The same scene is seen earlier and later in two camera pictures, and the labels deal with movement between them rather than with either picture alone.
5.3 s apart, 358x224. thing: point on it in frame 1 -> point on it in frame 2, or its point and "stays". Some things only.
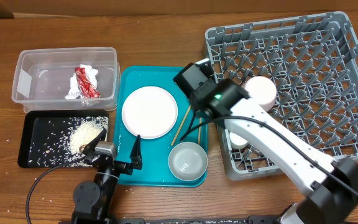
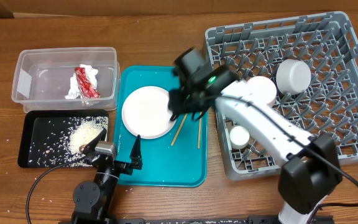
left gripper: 126,168 stays
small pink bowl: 262,90 stays
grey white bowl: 188,161 -> 293,76
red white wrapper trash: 74,91 stays
